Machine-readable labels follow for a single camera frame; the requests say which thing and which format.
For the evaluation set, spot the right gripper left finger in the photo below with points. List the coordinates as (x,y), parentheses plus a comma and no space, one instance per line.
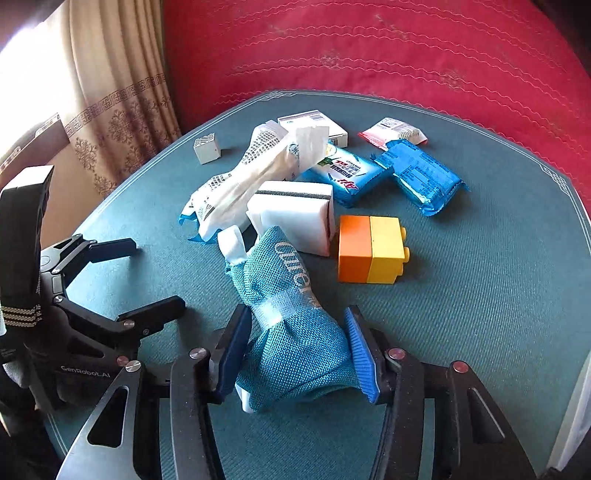
(121,437)

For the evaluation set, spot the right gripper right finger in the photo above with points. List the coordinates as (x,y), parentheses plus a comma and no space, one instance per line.
(472,440)

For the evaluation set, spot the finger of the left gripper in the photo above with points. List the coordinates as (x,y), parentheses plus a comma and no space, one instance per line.
(63,261)
(133,325)

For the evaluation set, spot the teal mesh cloth pouch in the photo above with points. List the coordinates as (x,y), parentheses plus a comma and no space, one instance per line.
(301,353)

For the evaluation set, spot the white printed plastic bag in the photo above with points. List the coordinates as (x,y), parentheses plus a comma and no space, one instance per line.
(274,154)

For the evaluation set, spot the dark blue foil packet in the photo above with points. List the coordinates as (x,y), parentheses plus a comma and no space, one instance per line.
(429,184)

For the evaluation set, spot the blue white soap packet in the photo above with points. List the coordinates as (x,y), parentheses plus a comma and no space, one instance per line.
(351,176)

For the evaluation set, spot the brown cardboard box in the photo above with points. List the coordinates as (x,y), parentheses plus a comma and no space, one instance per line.
(72,195)

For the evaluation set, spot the beige patterned curtain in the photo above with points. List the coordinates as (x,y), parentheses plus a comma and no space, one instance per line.
(97,66)

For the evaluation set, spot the teal table mat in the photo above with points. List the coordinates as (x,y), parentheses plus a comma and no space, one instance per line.
(500,278)

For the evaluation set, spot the small white cube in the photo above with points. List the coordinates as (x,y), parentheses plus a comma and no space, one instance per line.
(206,148)

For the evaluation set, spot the white sponge block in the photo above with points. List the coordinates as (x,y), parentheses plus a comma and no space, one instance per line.
(304,211)

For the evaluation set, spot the orange yellow toy brick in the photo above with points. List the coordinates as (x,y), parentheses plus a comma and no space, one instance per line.
(372,249)

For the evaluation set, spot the white cardboard box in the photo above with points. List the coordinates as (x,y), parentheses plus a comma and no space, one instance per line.
(314,118)

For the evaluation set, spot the red white snack sachet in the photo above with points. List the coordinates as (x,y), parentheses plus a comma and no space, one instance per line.
(390,129)

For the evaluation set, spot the red quilted mattress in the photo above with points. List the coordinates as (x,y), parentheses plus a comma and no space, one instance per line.
(502,65)

